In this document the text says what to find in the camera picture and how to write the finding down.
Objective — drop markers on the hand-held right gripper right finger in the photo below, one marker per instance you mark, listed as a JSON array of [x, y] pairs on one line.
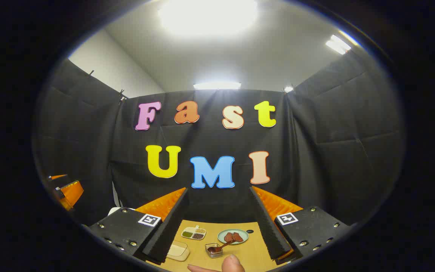
[[268, 226]]

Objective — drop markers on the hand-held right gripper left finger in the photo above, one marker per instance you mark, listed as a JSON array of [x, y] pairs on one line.
[[168, 230]]

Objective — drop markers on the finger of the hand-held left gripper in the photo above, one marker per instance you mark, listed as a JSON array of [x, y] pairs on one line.
[[72, 192], [58, 176]]

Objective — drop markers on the wooden spoon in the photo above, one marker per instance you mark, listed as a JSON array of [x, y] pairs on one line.
[[225, 245]]

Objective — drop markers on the white divided grain dish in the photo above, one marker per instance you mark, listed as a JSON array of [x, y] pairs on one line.
[[193, 233]]

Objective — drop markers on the green round plate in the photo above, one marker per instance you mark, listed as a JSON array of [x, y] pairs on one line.
[[233, 241]]

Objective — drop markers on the black backdrop cloth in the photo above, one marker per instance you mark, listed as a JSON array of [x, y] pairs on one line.
[[210, 136]]

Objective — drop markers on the small ceiling light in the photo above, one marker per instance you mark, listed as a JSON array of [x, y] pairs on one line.
[[288, 89]]

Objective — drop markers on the ceiling light strip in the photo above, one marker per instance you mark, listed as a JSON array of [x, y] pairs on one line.
[[337, 44], [216, 85]]

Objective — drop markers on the large ceiling light panel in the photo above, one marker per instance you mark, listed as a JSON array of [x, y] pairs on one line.
[[208, 15]]

